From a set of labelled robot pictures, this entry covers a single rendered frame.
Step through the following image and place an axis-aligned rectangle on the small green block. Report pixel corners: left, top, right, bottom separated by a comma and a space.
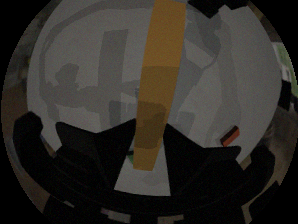
128, 151, 134, 164

